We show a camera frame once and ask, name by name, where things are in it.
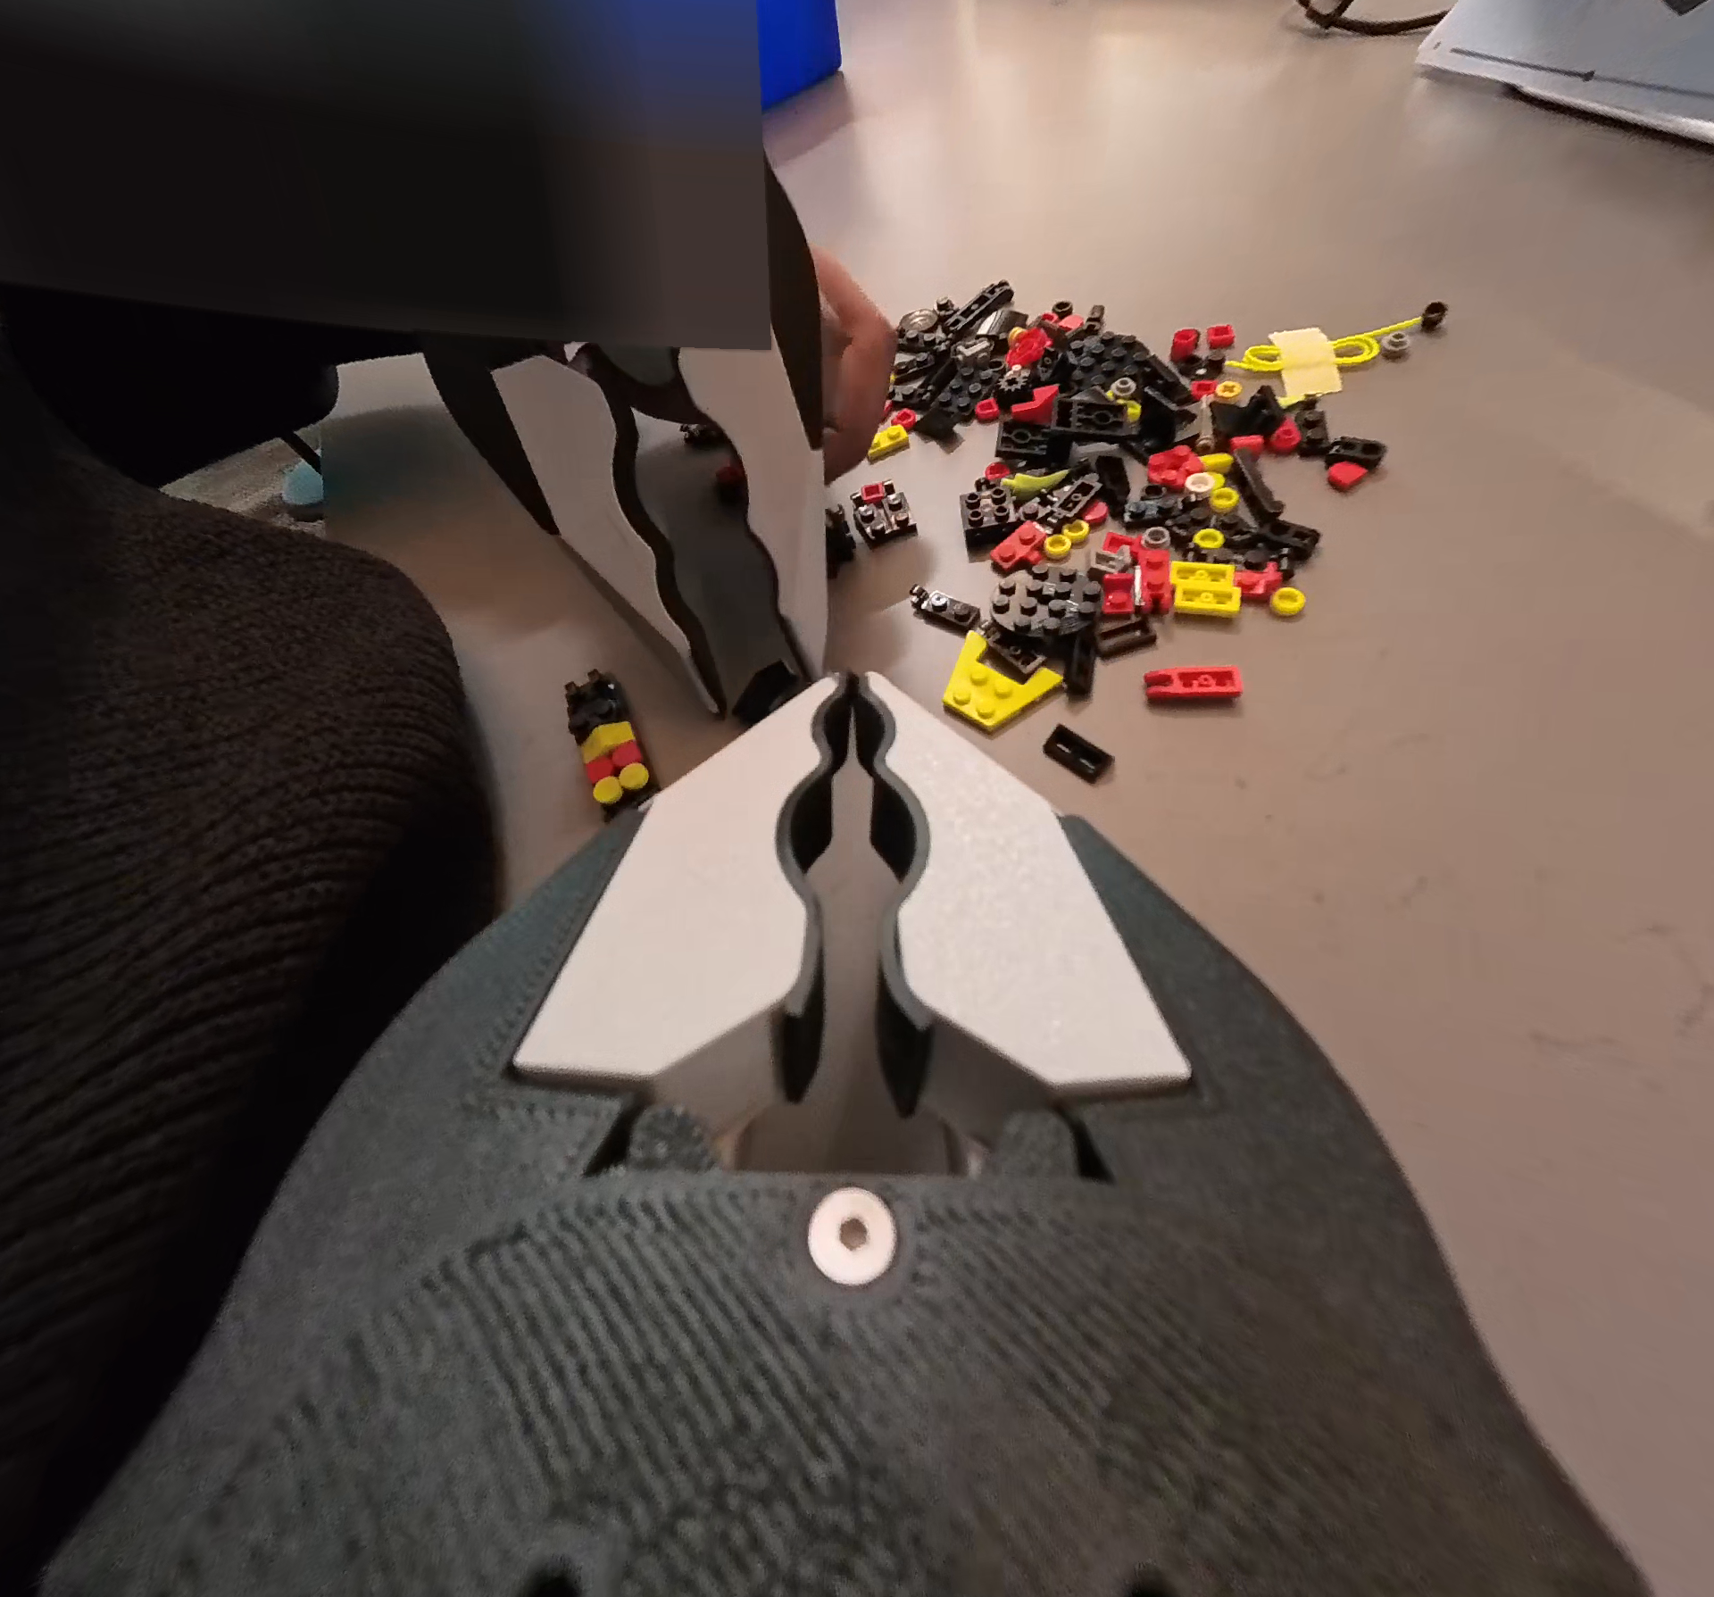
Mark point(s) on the black square lego plate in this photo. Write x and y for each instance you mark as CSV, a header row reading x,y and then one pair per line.
x,y
885,513

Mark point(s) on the person's left hand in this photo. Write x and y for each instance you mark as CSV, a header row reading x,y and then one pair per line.
x,y
855,350

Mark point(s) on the office chair base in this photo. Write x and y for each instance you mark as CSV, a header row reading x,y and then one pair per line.
x,y
302,479

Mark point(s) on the light blue instruction booklet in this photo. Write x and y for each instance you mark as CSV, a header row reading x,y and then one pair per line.
x,y
1579,2

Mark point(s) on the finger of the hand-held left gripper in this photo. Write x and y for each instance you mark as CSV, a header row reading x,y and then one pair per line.
x,y
784,526
575,486

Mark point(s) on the small black lego tile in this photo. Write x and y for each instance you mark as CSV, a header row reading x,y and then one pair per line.
x,y
1077,753

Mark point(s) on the yellow wedge lego plate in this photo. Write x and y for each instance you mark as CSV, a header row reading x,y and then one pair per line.
x,y
997,688

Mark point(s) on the pile of lego pieces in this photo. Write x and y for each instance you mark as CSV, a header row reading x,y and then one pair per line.
x,y
1111,473

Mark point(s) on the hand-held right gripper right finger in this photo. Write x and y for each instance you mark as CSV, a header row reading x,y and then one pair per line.
x,y
1046,955

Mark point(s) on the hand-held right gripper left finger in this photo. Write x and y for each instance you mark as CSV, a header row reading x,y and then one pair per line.
x,y
669,955

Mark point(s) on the person's black knit sweater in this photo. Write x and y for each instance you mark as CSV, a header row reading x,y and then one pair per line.
x,y
199,820

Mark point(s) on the small black hinge lego piece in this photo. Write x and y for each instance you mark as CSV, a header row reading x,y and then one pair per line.
x,y
944,607

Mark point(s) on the red lego plate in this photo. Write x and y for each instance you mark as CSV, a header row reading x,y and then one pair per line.
x,y
1190,683

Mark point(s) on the partly built lego model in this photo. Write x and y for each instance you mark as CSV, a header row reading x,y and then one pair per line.
x,y
610,753

